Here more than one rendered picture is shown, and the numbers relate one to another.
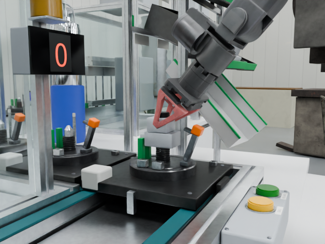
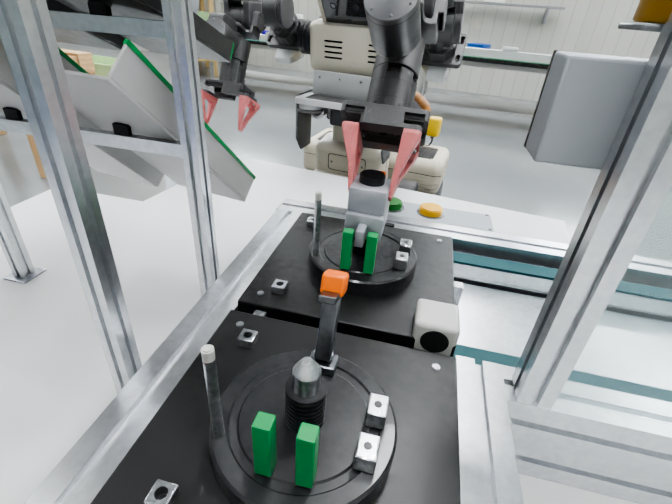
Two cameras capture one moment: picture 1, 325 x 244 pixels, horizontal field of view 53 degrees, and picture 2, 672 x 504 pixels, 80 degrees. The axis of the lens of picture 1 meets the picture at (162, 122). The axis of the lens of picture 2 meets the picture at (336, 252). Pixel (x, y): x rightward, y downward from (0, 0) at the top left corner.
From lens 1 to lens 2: 0.93 m
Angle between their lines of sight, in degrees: 99
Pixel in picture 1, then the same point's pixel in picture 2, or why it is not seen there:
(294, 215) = not seen: hidden behind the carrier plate
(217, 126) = (230, 174)
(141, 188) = (449, 273)
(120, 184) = (449, 294)
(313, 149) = not seen: outside the picture
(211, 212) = (462, 235)
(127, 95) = (93, 198)
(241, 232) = (488, 224)
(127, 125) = (116, 290)
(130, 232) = (485, 309)
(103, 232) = (502, 331)
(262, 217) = (451, 214)
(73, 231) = not seen: hidden behind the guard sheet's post
